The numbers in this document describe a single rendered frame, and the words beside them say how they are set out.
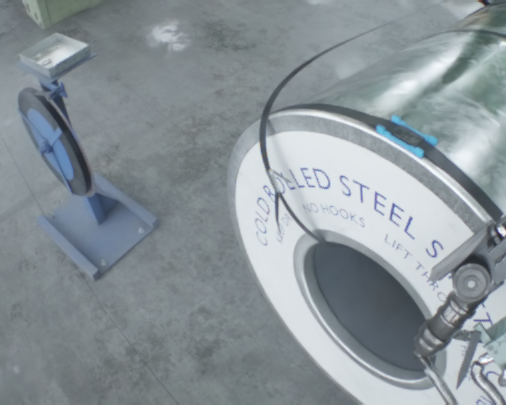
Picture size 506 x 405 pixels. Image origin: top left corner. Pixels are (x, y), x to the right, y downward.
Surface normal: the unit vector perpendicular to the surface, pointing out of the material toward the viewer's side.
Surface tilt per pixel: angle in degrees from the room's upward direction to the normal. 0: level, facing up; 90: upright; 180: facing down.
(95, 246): 0
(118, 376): 0
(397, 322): 6
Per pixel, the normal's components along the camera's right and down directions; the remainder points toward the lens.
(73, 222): -0.04, -0.69
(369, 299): 0.22, -0.42
